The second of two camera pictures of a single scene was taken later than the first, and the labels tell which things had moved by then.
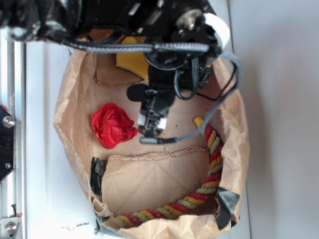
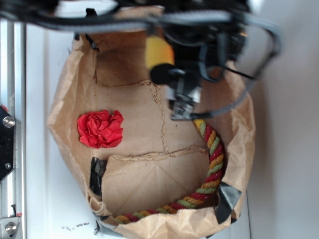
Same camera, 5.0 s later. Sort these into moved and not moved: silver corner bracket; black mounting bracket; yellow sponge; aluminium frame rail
Moved: yellow sponge
Not moved: black mounting bracket; silver corner bracket; aluminium frame rail
